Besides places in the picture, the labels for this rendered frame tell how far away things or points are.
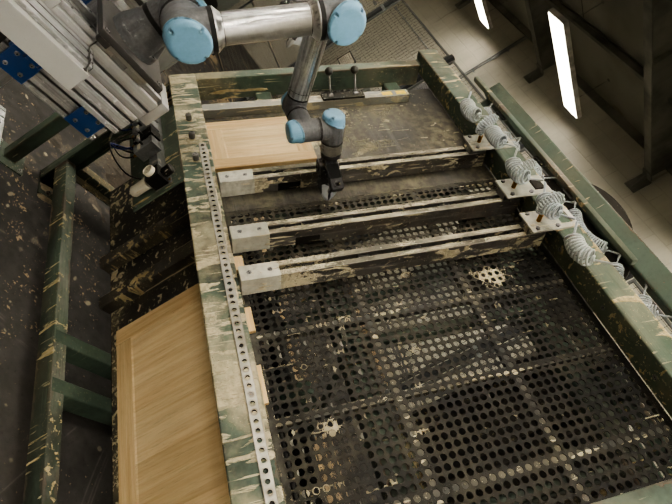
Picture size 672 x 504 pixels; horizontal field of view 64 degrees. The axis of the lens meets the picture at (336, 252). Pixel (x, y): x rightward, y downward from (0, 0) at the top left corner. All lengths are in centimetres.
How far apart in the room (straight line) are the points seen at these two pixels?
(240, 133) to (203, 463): 129
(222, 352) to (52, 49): 87
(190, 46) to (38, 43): 35
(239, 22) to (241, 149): 81
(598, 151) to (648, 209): 108
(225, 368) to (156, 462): 49
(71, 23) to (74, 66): 13
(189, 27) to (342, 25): 40
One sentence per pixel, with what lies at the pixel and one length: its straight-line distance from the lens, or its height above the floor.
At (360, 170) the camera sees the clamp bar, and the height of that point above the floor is 136.
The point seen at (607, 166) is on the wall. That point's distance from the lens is 777.
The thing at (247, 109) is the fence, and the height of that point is 106.
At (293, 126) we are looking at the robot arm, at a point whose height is 128.
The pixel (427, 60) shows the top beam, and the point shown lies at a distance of 283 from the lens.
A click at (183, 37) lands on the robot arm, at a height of 120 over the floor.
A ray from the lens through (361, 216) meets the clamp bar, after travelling 190.
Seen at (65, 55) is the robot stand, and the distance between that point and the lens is 153.
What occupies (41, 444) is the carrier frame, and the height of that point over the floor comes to 16.
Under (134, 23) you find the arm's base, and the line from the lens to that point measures 165.
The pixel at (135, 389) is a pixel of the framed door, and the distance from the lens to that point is 207.
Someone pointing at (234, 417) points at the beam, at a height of 84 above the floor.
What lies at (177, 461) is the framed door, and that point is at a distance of 183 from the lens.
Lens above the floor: 151
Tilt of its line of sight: 11 degrees down
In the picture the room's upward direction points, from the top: 60 degrees clockwise
